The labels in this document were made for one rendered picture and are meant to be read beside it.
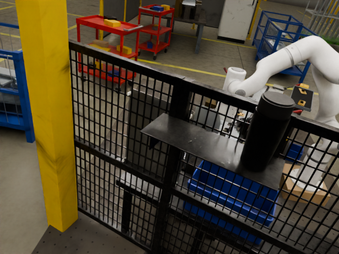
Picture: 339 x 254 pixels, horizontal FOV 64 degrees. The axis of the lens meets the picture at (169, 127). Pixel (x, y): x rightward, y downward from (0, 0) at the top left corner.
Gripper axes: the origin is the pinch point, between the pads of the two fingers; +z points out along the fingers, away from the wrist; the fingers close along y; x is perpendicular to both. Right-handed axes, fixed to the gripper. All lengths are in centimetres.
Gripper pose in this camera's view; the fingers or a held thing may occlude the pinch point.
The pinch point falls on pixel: (220, 127)
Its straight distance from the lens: 142.8
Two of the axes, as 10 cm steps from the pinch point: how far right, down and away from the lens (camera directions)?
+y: -8.8, -3.6, 3.3
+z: -1.4, 8.4, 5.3
